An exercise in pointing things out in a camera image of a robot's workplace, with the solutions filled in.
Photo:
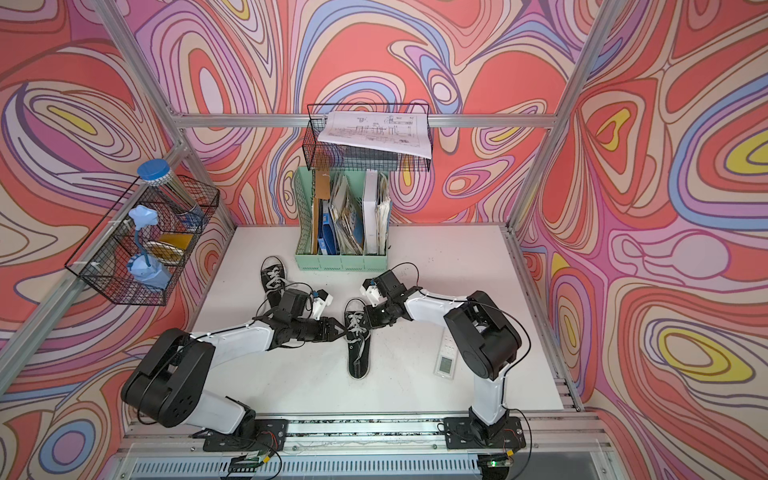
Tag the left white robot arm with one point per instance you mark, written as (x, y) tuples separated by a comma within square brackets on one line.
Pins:
[(168, 386)]

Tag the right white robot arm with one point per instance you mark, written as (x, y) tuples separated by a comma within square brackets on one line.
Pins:
[(484, 335)]

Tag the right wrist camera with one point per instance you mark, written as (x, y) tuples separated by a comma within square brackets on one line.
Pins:
[(371, 293)]

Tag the black sneaker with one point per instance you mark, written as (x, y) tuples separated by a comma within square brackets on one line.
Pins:
[(357, 335), (273, 279)]

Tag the black wire basket back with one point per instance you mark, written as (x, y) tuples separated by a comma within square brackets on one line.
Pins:
[(324, 156)]

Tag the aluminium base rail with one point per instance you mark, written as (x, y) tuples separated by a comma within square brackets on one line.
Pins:
[(548, 445)]

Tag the white printed paper sheet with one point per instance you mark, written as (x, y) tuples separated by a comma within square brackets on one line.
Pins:
[(402, 133)]

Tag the black wire basket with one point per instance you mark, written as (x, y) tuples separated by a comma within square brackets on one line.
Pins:
[(324, 156), (101, 260)]

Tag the blue lidded jar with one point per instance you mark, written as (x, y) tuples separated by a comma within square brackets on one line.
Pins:
[(158, 175)]

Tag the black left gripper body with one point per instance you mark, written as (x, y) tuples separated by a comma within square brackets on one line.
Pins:
[(308, 329)]

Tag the white remote control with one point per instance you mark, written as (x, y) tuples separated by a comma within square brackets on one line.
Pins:
[(446, 361)]

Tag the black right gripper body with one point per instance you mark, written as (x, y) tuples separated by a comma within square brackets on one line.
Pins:
[(380, 315)]

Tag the yellow tin in basket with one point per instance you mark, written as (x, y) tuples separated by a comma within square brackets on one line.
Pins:
[(169, 248)]

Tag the black wire basket left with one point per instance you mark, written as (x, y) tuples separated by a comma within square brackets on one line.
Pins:
[(101, 260)]

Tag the white book in organizer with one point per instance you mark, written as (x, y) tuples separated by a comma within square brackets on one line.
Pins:
[(369, 209)]

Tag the green perforated file organizer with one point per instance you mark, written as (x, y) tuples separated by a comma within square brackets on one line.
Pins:
[(306, 255)]

